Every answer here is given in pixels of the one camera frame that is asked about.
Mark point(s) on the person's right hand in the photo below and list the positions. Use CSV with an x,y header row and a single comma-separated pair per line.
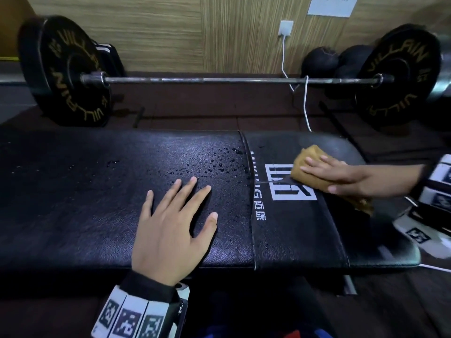
x,y
370,179

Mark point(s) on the white notice sheet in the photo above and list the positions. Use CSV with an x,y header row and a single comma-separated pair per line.
x,y
331,5

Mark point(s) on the black medicine ball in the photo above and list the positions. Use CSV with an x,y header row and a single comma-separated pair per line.
x,y
354,59
320,63

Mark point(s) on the person's colourful garment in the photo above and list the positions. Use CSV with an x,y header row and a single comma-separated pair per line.
x,y
208,334

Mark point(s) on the white wall socket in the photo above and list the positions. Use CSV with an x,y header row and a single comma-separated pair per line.
x,y
286,28

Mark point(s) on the small black white striped plate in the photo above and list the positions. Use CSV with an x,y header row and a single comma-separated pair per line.
x,y
107,58

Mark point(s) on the left marker wristband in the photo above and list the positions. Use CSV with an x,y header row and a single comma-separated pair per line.
x,y
130,320

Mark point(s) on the marker wristband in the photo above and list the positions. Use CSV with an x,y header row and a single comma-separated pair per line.
x,y
130,320
440,175

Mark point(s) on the person's left hand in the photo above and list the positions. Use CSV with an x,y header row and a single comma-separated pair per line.
x,y
165,242

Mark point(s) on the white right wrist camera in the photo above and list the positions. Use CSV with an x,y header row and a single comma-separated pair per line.
x,y
419,235

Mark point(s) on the brown cleaning cloth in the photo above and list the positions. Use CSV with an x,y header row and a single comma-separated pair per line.
x,y
311,152

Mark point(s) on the black gold lettered weight plate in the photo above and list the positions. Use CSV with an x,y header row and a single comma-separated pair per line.
x,y
405,102
53,49

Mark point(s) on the black white print bench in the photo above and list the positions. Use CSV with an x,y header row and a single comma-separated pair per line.
x,y
88,207

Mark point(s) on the right marker wristband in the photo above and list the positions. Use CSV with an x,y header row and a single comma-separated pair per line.
x,y
440,175

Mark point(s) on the person's left forearm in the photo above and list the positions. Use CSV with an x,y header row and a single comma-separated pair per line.
x,y
148,286

